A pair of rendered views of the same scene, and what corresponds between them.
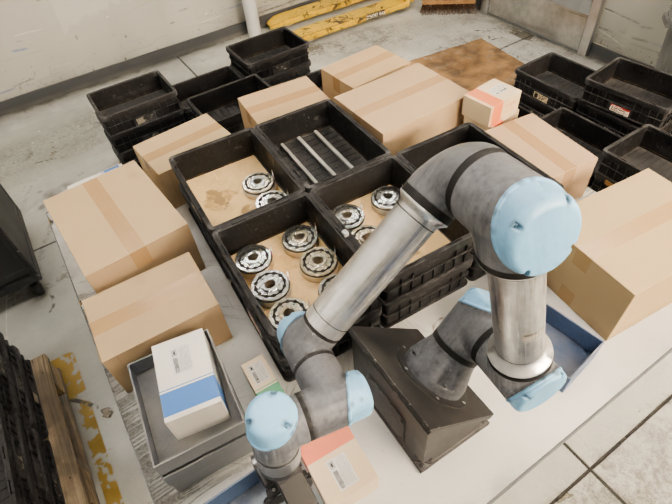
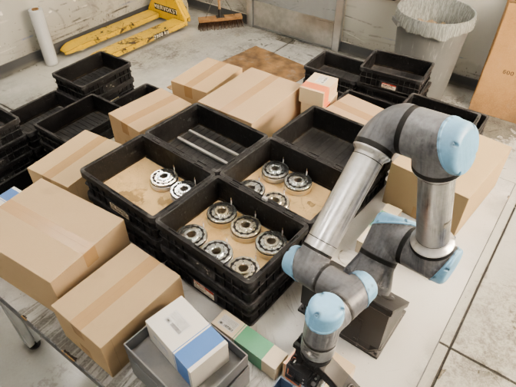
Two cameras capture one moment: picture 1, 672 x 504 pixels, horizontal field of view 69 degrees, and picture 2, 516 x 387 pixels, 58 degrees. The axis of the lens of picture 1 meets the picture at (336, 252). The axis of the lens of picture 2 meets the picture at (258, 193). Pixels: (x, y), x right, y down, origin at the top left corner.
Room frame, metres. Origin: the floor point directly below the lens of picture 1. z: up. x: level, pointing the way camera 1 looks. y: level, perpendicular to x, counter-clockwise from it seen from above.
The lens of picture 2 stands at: (-0.14, 0.47, 1.99)
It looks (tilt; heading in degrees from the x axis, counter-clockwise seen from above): 42 degrees down; 335
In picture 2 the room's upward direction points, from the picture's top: straight up
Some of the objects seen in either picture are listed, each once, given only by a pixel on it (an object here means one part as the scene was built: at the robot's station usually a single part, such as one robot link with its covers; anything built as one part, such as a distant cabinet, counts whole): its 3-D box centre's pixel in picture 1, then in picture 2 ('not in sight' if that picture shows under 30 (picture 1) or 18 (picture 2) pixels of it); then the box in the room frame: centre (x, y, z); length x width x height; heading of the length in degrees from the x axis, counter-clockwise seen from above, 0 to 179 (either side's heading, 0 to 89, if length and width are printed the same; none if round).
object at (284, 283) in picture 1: (270, 285); (216, 252); (0.81, 0.18, 0.86); 0.10 x 0.10 x 0.01
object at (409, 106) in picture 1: (401, 119); (252, 111); (1.59, -0.30, 0.80); 0.40 x 0.30 x 0.20; 119
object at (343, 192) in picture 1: (389, 225); (287, 189); (0.97, -0.16, 0.87); 0.40 x 0.30 x 0.11; 26
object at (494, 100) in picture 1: (491, 102); (318, 90); (1.51, -0.60, 0.89); 0.16 x 0.12 x 0.07; 125
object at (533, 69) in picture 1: (554, 102); (336, 87); (2.34, -1.29, 0.31); 0.40 x 0.30 x 0.34; 29
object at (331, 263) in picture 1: (318, 261); (246, 226); (0.87, 0.05, 0.86); 0.10 x 0.10 x 0.01
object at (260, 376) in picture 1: (274, 402); (248, 343); (0.54, 0.19, 0.73); 0.24 x 0.06 x 0.06; 27
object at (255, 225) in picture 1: (295, 270); (232, 236); (0.84, 0.11, 0.87); 0.40 x 0.30 x 0.11; 26
